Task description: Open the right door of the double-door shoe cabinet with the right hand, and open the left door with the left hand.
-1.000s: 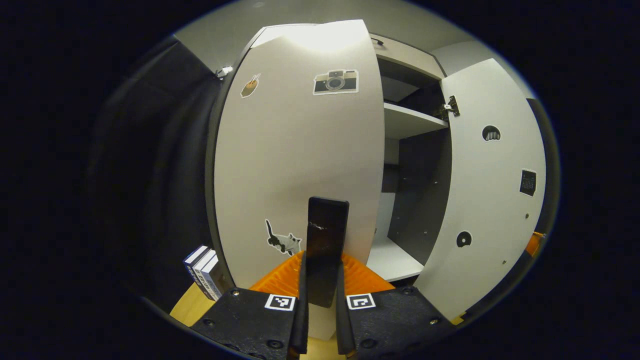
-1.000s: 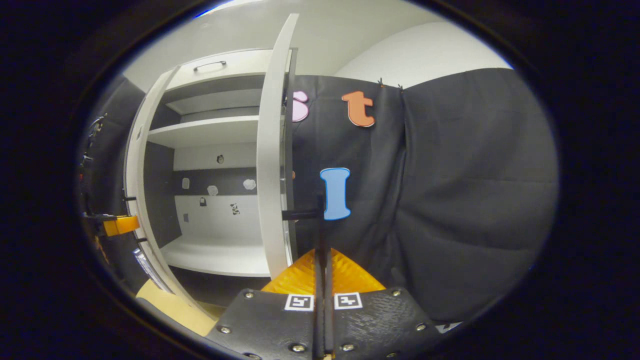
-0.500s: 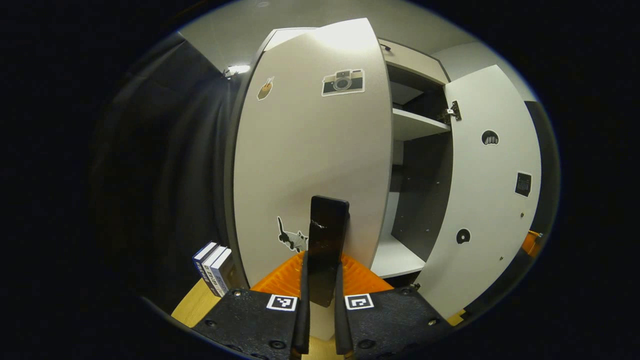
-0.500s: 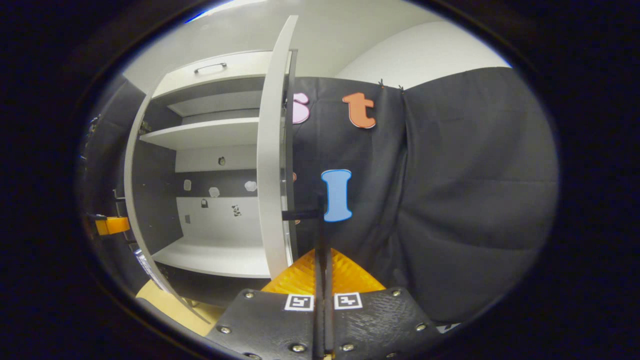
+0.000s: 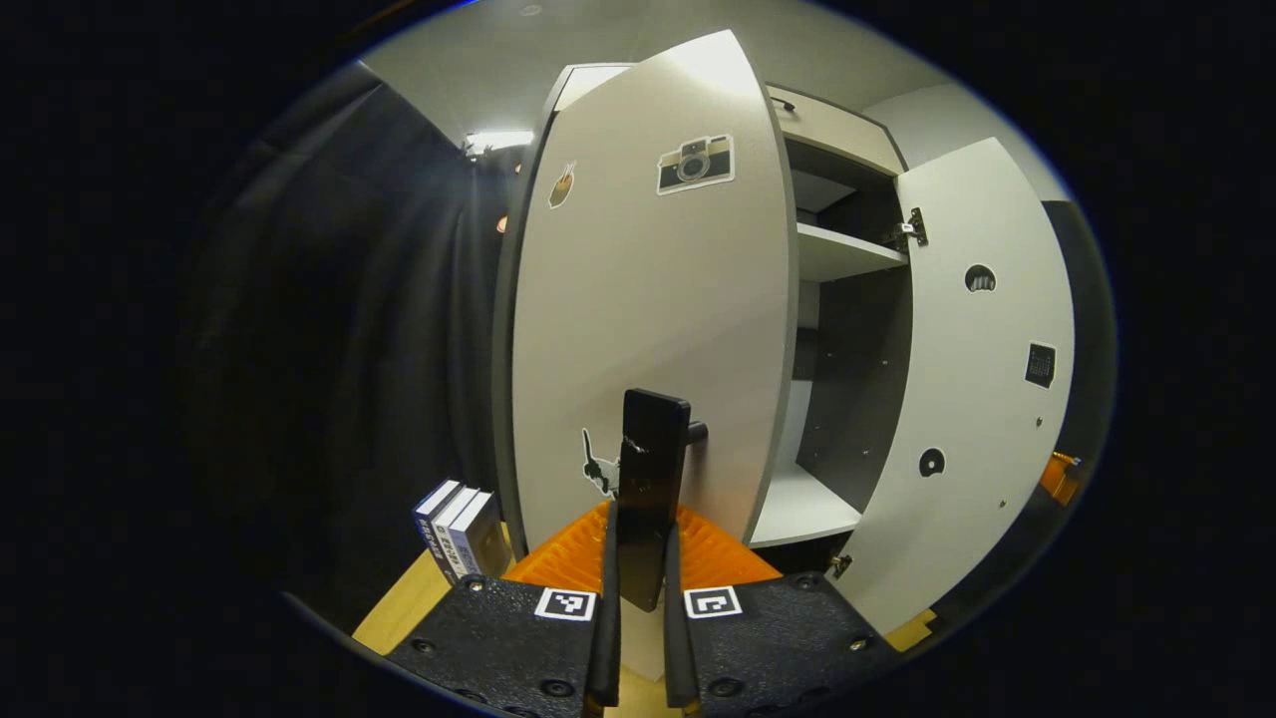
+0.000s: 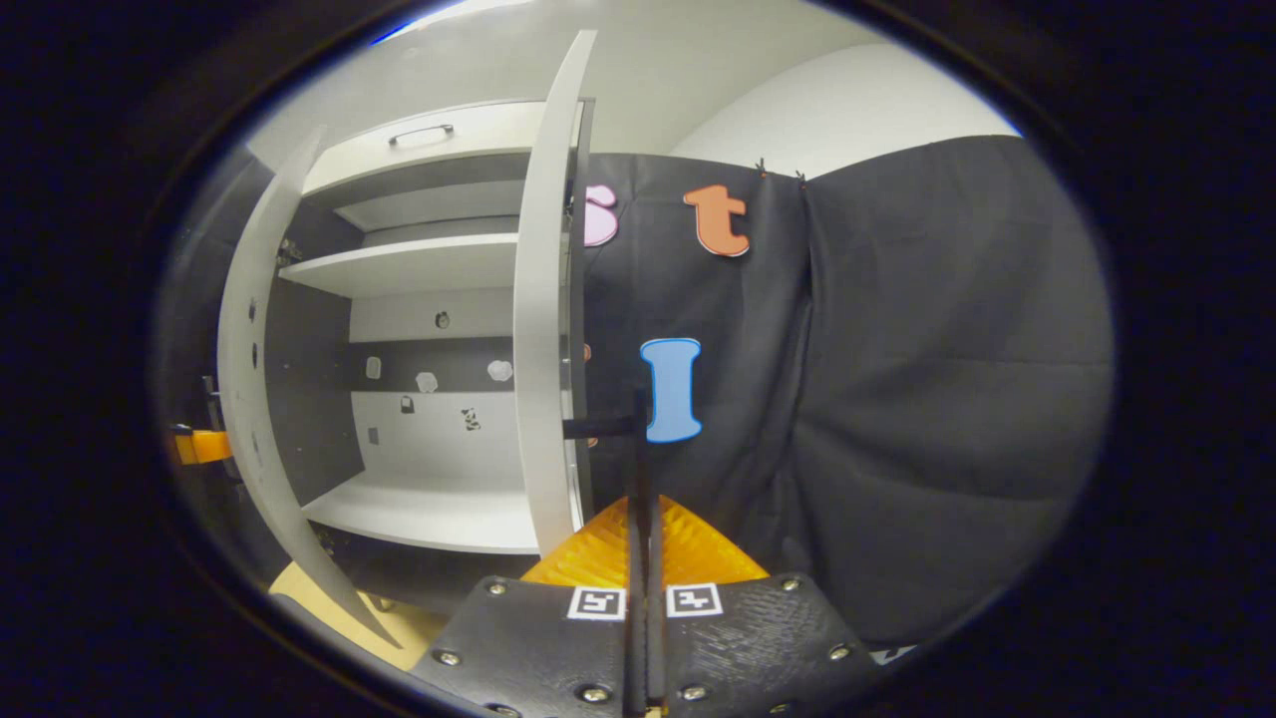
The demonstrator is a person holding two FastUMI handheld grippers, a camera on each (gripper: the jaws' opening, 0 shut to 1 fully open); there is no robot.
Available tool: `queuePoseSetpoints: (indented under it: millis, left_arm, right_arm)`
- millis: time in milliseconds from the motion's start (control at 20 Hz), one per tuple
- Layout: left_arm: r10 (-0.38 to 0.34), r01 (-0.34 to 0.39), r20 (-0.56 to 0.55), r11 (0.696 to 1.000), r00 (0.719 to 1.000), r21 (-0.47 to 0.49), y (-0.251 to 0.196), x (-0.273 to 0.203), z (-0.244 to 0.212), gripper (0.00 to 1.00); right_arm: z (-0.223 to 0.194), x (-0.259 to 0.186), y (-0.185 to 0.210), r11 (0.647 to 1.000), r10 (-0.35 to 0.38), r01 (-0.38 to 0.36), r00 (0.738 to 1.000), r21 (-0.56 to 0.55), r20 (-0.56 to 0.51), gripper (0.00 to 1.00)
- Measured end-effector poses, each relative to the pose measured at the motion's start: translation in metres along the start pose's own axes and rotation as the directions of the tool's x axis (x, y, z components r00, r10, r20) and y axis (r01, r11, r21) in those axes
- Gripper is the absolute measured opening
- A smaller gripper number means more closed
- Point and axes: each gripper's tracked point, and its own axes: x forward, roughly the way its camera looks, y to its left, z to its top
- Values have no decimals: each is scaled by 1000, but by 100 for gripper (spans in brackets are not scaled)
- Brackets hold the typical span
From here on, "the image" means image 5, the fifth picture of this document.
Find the white cabinet bottom board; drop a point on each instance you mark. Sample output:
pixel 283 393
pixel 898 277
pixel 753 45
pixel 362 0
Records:
pixel 802 509

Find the white blue-spined book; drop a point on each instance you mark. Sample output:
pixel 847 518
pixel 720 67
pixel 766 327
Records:
pixel 483 543
pixel 431 519
pixel 451 534

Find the white cabinet shelf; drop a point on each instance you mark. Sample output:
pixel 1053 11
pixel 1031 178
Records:
pixel 837 254

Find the metal door hinge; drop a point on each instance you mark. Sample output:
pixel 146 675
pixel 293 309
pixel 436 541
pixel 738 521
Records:
pixel 840 565
pixel 905 231

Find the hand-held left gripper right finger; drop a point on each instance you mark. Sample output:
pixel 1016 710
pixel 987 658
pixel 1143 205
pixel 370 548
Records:
pixel 680 648

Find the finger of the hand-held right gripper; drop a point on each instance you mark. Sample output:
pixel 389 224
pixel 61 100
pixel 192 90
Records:
pixel 1060 479

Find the white cabinet door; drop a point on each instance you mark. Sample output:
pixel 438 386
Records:
pixel 977 419
pixel 648 299

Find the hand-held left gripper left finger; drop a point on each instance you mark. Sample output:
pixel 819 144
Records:
pixel 605 648

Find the white double-door shoe cabinet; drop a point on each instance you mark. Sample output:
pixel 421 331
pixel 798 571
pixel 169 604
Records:
pixel 857 379

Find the white cabinet drawer front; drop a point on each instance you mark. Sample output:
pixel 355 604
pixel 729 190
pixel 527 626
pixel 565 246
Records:
pixel 837 135

